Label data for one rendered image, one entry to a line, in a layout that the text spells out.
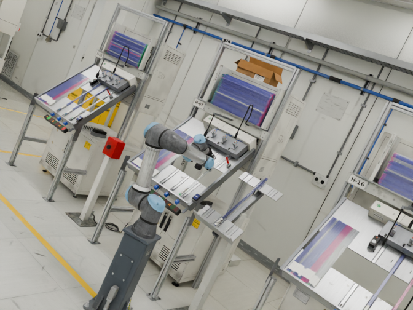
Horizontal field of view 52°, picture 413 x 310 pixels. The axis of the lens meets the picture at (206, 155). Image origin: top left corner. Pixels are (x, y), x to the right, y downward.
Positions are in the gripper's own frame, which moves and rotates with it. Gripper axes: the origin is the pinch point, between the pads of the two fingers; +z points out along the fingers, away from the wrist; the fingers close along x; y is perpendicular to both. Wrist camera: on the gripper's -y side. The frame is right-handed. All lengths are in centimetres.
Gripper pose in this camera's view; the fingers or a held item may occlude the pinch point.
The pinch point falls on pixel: (208, 170)
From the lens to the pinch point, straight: 304.1
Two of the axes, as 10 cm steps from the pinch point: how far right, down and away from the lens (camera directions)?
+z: 2.3, 6.1, 7.6
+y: 6.5, -6.7, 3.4
